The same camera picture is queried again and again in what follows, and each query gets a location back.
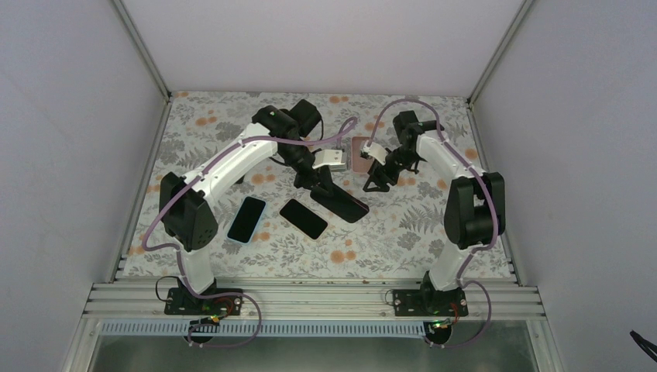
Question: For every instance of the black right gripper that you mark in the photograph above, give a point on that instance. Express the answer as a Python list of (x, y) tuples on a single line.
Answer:
[(376, 175)]

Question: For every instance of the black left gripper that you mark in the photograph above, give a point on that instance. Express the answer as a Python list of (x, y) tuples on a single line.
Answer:
[(309, 180)]

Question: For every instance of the pink silicone phone case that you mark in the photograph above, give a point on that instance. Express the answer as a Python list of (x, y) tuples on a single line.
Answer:
[(359, 164)]

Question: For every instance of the bare black smartphone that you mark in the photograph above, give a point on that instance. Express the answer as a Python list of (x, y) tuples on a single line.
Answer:
[(340, 202)]

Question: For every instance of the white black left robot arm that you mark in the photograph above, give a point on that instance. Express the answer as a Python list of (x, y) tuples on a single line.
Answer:
[(187, 201)]

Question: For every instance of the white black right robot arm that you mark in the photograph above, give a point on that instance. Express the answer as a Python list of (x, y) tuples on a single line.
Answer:
[(474, 212)]

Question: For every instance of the phone in cream case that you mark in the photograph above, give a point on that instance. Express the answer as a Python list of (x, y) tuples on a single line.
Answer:
[(304, 219)]

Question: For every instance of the phone in blue case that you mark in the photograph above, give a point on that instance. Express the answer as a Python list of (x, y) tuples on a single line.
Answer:
[(246, 220)]

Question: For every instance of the black object at edge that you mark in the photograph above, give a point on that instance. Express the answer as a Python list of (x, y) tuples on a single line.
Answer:
[(645, 345)]

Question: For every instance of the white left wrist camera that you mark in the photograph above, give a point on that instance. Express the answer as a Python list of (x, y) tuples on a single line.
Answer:
[(333, 159)]

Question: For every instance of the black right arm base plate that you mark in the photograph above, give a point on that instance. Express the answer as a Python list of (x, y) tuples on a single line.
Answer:
[(427, 301)]

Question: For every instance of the left aluminium corner post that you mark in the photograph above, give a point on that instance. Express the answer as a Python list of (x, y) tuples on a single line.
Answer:
[(141, 48)]

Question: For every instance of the aluminium corner post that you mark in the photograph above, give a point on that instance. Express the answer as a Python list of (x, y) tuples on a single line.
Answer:
[(507, 38), (141, 48)]

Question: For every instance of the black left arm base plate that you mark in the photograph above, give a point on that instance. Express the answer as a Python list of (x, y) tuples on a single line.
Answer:
[(221, 301)]

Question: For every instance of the right aluminium corner post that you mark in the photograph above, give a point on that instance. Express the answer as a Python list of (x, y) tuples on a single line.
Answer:
[(507, 38)]

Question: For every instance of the aluminium rail frame base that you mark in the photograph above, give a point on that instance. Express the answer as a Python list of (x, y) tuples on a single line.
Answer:
[(290, 300)]

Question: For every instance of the perforated grey cable duct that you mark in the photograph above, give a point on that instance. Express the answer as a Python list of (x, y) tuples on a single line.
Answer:
[(268, 328)]

